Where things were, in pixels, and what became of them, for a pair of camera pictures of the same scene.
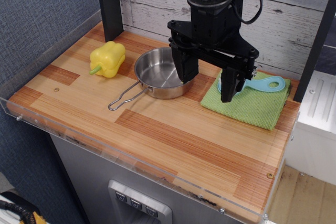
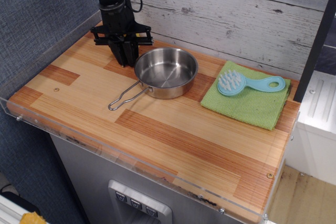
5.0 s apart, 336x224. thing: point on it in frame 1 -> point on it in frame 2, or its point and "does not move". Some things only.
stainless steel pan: x=157 y=72 does not move
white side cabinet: x=312 y=148 does not move
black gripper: x=218 y=37 -> x=117 y=25
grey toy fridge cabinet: x=110 y=192 does not move
